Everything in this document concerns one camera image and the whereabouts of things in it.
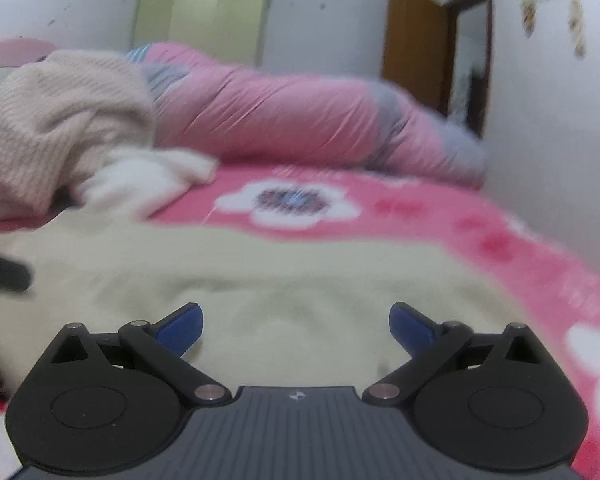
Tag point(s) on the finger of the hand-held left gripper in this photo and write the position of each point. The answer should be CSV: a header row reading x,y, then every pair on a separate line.
x,y
5,272

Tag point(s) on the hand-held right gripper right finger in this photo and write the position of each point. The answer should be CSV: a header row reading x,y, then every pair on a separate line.
x,y
410,330

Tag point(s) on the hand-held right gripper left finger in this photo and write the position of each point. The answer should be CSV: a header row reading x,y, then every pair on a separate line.
x,y
182,330

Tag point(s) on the beige zip jacket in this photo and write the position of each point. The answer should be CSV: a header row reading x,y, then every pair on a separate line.
x,y
280,285

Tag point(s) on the pink floral bed blanket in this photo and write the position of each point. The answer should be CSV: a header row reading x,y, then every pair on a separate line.
x,y
405,220

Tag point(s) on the white fleece garment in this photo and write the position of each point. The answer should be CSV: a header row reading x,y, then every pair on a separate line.
x,y
140,180

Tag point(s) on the pink houndstooth knit garment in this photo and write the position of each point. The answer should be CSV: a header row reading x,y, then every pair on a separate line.
x,y
65,120

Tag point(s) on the pink and white headboard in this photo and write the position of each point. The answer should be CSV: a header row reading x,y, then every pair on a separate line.
x,y
10,52

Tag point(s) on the pink and grey quilt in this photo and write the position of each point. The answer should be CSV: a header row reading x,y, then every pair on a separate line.
x,y
280,110

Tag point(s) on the blue printed quilt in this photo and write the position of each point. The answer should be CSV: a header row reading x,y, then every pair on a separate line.
x,y
137,54

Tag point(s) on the brown wooden door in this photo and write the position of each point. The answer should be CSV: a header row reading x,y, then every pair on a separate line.
x,y
415,35

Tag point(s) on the pale yellow wardrobe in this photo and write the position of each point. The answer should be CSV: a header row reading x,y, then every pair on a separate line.
x,y
200,20

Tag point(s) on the small wall ornament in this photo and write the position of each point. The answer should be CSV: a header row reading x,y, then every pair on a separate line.
x,y
529,17

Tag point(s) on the long wall ornament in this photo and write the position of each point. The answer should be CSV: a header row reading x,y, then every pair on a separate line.
x,y
577,27

